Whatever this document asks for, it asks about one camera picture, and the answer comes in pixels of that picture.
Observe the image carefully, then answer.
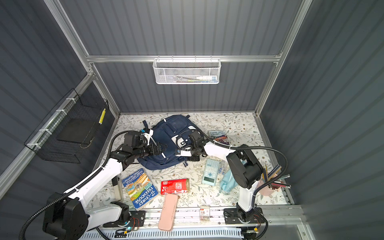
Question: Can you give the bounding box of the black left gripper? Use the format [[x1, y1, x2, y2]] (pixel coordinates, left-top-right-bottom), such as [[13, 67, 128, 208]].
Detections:
[[133, 141, 167, 160]]

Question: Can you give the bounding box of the navy blue student backpack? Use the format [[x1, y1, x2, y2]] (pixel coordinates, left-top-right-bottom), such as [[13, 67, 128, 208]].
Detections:
[[138, 115, 197, 171]]

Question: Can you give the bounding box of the purple Treehouse book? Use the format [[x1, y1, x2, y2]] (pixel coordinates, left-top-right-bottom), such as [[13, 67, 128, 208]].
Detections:
[[209, 130, 230, 145]]

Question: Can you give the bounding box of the blue Treehouse book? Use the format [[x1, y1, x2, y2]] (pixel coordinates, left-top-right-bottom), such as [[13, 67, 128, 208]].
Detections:
[[122, 168, 159, 211]]

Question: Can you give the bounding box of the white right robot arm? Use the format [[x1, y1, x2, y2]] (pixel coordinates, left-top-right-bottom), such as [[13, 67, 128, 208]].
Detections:
[[189, 130, 288, 223]]

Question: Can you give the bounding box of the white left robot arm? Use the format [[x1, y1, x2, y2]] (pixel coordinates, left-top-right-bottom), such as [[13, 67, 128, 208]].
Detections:
[[19, 131, 167, 240]]

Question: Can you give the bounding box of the teal calculator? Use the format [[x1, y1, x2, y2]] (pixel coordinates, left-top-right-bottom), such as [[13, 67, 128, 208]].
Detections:
[[202, 159, 220, 186]]

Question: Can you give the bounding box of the red tissue packet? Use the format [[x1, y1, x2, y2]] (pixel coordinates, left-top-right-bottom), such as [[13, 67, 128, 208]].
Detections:
[[161, 179, 190, 195]]

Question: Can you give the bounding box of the black grey stapler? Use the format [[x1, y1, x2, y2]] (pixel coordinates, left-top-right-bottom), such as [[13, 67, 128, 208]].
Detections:
[[112, 175, 124, 202]]

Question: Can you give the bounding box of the light blue folded umbrella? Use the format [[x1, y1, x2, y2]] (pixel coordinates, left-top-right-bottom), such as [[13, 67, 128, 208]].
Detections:
[[219, 169, 238, 195]]

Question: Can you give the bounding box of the small clear staples box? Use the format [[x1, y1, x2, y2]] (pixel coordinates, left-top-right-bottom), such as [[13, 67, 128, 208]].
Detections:
[[200, 206, 211, 222]]

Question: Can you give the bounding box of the pink pencil case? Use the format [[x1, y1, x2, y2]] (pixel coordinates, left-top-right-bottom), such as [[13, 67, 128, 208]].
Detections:
[[158, 194, 179, 231]]

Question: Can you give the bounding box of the pink pencil cup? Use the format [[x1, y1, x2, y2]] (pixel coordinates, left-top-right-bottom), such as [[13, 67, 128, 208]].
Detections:
[[258, 165, 291, 196]]

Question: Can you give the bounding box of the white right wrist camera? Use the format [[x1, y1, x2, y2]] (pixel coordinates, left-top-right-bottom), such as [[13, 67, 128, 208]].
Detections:
[[175, 149, 192, 157]]

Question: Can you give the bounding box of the white wire mesh basket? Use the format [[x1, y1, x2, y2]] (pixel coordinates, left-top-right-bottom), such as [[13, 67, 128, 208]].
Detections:
[[153, 58, 222, 85]]

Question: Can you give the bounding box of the black wire mesh basket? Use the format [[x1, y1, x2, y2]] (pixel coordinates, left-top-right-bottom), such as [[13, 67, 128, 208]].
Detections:
[[25, 91, 109, 164]]

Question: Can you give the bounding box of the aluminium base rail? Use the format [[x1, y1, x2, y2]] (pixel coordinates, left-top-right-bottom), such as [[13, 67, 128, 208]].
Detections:
[[99, 205, 308, 239]]

